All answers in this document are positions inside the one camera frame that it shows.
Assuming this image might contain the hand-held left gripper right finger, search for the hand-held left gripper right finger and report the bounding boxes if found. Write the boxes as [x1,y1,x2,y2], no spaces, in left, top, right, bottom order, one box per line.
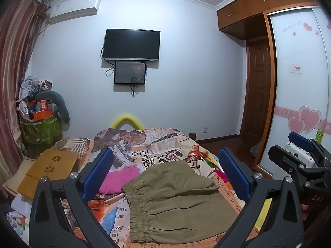
[207,147,305,248]

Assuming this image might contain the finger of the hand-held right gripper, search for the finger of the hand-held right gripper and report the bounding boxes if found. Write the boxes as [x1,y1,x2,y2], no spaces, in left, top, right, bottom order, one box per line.
[289,132,331,161]
[268,146,314,180]

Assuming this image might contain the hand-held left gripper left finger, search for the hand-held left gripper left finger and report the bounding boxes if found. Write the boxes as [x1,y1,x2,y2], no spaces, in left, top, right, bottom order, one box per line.
[29,147,121,248]

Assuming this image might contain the olive green pants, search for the olive green pants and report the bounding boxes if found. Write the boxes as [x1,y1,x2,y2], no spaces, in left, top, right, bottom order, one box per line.
[121,160,238,243]

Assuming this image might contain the white cabinet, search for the white cabinet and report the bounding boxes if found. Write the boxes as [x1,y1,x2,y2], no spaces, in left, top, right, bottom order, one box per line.
[284,142,315,168]

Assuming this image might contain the pink garment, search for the pink garment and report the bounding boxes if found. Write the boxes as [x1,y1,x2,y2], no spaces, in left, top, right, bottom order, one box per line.
[98,165,141,194]

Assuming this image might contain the wooden lap desk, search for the wooden lap desk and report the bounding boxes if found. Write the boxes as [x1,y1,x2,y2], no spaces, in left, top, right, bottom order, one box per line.
[17,149,80,200]

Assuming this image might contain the yellow foam noodle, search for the yellow foam noodle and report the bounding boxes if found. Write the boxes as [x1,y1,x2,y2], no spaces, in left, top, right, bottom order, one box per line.
[112,114,144,130]

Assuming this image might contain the printed blanket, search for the printed blanket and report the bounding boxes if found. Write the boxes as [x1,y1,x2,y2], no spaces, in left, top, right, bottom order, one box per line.
[55,127,272,248]

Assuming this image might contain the brown wooden door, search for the brown wooden door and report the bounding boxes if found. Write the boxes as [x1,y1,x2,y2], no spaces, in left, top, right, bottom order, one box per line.
[239,37,272,145]

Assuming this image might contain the green patterned basket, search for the green patterned basket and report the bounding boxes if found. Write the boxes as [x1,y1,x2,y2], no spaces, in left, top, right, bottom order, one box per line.
[19,115,64,145]

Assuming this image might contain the grey long pillow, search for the grey long pillow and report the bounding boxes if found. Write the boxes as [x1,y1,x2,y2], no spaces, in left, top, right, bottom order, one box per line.
[35,90,70,123]

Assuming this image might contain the orange box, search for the orange box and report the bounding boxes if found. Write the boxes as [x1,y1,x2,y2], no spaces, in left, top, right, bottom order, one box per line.
[34,110,53,121]

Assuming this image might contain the wooden wardrobe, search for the wooden wardrobe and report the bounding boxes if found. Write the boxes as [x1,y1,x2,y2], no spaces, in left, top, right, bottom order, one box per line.
[217,0,331,179]

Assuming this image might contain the beige cushion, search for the beige cushion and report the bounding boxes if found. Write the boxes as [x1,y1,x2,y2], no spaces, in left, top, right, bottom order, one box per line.
[2,158,34,195]

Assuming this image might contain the white cloth pile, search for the white cloth pile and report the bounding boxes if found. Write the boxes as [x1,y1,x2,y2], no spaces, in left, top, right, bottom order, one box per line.
[6,194,34,239]

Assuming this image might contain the small black monitor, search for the small black monitor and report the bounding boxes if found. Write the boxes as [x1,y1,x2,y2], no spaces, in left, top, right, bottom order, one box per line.
[114,61,147,85]

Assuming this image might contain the pile of clothes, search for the pile of clothes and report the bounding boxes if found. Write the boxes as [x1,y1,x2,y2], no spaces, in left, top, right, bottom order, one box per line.
[16,75,53,101]

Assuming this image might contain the striped brown curtain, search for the striped brown curtain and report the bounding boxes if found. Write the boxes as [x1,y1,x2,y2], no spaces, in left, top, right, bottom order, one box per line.
[0,0,49,207]

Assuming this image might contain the white air conditioner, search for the white air conditioner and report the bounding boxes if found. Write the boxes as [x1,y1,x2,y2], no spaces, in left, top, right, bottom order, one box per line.
[49,0,101,26]

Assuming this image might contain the black wall television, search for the black wall television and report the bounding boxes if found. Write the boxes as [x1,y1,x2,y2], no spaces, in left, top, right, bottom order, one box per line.
[102,28,161,62]

